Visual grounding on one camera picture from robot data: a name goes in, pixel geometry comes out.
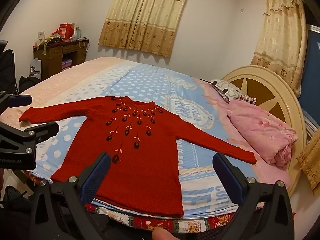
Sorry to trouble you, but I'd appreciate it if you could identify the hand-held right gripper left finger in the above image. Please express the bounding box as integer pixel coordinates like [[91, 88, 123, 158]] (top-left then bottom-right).
[[30, 152, 112, 240]]

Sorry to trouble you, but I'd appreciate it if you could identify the blue polka dot bedsheet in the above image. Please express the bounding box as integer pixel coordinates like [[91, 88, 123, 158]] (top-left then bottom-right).
[[0, 56, 290, 222]]

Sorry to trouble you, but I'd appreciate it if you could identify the red gift bag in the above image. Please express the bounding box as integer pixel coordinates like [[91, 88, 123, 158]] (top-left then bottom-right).
[[59, 23, 76, 40]]

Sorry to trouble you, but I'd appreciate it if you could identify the black backpack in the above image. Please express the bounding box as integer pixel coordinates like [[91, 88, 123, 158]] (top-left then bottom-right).
[[19, 75, 42, 93]]

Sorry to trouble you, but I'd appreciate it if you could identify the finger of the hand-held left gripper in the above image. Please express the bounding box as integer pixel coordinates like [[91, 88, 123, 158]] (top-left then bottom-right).
[[0, 121, 60, 156], [0, 91, 33, 113]]

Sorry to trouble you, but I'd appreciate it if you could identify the green patterned cloth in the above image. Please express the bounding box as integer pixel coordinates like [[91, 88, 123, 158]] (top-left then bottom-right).
[[37, 36, 63, 55]]

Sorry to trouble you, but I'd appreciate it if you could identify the dark blue panel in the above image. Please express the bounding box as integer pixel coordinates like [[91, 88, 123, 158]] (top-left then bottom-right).
[[299, 25, 320, 128]]

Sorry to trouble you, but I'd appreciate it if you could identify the christmas printed blanket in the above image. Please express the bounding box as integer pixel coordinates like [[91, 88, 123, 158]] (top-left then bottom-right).
[[25, 170, 295, 233]]

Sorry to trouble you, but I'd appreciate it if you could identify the red embroidered knit sweater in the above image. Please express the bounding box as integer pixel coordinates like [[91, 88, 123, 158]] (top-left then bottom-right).
[[19, 96, 257, 218]]

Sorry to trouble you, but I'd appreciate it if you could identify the beige tall curtain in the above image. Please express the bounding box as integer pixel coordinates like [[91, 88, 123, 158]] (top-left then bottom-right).
[[250, 0, 308, 98]]

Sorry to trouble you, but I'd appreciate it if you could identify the grey patterned pillow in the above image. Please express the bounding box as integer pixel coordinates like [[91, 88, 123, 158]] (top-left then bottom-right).
[[210, 79, 257, 105]]

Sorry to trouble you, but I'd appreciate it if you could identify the white paper bag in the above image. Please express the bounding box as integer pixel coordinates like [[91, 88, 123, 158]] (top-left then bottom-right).
[[30, 59, 42, 79]]

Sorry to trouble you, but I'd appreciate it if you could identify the pink folded quilt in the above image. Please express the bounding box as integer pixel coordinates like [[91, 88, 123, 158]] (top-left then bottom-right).
[[226, 99, 299, 168]]

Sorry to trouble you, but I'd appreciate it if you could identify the beige window curtain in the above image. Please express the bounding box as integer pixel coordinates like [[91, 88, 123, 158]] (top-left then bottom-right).
[[98, 0, 192, 58]]

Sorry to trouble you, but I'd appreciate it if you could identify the gold patterned cloth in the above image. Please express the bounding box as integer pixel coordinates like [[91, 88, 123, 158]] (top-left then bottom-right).
[[297, 127, 320, 190]]

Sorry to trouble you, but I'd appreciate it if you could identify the black chair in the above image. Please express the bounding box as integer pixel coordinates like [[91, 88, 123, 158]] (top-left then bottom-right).
[[0, 40, 18, 95]]

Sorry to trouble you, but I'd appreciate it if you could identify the person's right hand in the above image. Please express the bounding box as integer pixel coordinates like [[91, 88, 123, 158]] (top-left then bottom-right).
[[152, 227, 175, 240]]

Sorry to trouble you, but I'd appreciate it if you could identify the brown wooden desk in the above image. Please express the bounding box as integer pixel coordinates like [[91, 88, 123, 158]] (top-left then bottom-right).
[[33, 39, 89, 78]]

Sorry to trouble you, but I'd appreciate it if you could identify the cream round headboard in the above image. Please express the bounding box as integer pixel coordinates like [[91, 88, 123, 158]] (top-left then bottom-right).
[[221, 66, 308, 195]]

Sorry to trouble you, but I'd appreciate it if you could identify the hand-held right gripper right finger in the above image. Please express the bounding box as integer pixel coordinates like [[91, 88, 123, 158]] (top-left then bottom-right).
[[212, 152, 295, 240]]

